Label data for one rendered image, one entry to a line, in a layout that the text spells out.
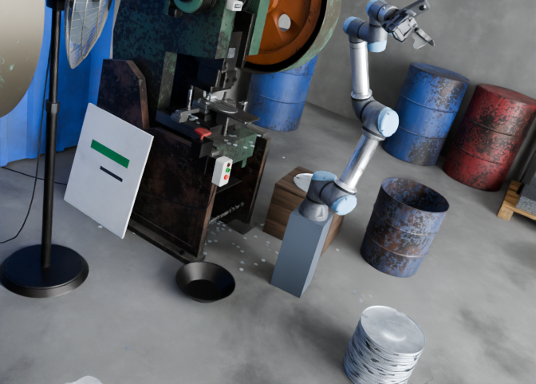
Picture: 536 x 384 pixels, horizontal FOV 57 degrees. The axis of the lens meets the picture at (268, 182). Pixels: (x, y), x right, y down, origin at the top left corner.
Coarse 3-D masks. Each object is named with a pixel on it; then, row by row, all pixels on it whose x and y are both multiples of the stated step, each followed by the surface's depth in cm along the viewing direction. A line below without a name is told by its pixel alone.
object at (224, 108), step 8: (216, 104) 263; (224, 104) 266; (224, 112) 256; (232, 112) 258; (240, 112) 262; (216, 120) 261; (224, 120) 259; (232, 120) 262; (240, 120) 251; (248, 120) 254; (256, 120) 259; (224, 128) 260; (232, 128) 265
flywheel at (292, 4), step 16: (272, 0) 268; (288, 0) 267; (304, 0) 262; (320, 0) 254; (272, 16) 274; (288, 16) 269; (304, 16) 265; (320, 16) 258; (272, 32) 277; (288, 32) 272; (304, 32) 264; (272, 48) 280; (288, 48) 271; (304, 48) 270
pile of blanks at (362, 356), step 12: (360, 336) 212; (348, 348) 224; (360, 348) 212; (372, 348) 206; (348, 360) 220; (360, 360) 212; (372, 360) 208; (384, 360) 205; (396, 360) 205; (408, 360) 205; (348, 372) 220; (360, 372) 213; (372, 372) 209; (384, 372) 208; (396, 372) 207; (408, 372) 211
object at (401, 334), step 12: (372, 312) 223; (384, 312) 225; (372, 324) 215; (384, 324) 216; (396, 324) 218; (408, 324) 221; (372, 336) 208; (384, 336) 210; (396, 336) 211; (408, 336) 214; (420, 336) 216; (396, 348) 205; (408, 348) 207; (420, 348) 209
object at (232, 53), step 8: (232, 32) 246; (240, 32) 251; (232, 40) 248; (240, 40) 254; (232, 48) 251; (232, 56) 254; (200, 64) 254; (232, 64) 257; (200, 72) 255; (208, 72) 253; (216, 72) 250; (224, 72) 251; (232, 72) 255; (200, 80) 257; (208, 80) 254; (216, 80) 252; (224, 80) 252; (232, 80) 258
